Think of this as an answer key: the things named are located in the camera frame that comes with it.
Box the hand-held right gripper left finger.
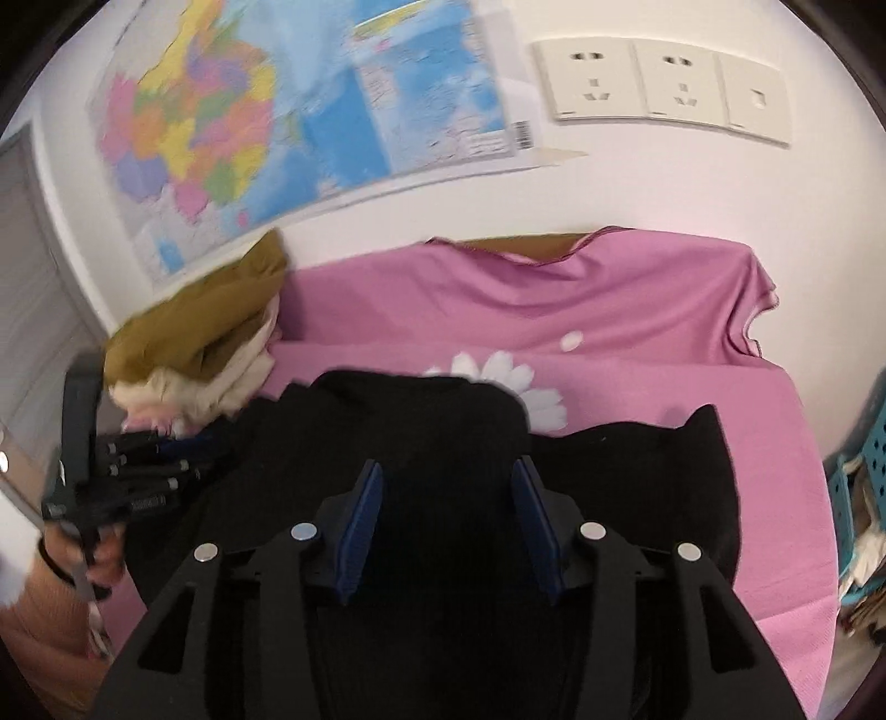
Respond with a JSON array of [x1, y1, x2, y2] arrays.
[[90, 458, 386, 720]]

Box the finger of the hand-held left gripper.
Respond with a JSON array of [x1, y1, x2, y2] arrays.
[[102, 425, 233, 468], [100, 462, 217, 522]]

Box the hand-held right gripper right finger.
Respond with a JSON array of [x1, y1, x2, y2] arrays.
[[511, 455, 808, 720]]

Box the black coat with gold buttons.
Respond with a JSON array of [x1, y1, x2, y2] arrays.
[[123, 369, 743, 720]]

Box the person's left hand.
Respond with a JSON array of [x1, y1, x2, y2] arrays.
[[38, 518, 129, 602]]

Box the cream white crumpled cloth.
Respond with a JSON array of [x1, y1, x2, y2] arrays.
[[111, 305, 281, 434]]

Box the brown crumpled garment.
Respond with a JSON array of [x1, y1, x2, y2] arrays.
[[104, 228, 290, 389]]

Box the grey door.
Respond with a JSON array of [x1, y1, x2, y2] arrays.
[[0, 121, 122, 500]]

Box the pink bed sheet daisy print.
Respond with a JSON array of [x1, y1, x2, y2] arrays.
[[90, 225, 842, 659]]

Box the blue plastic basket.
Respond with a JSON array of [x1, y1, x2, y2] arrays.
[[862, 408, 886, 503], [822, 453, 869, 606]]

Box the blue plastic baskets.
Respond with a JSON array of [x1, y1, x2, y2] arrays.
[[837, 464, 886, 631]]

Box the colourful wall map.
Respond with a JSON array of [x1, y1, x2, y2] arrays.
[[86, 0, 589, 285]]

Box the white wall socket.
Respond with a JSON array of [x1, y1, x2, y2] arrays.
[[532, 38, 648, 124], [633, 39, 731, 130]]

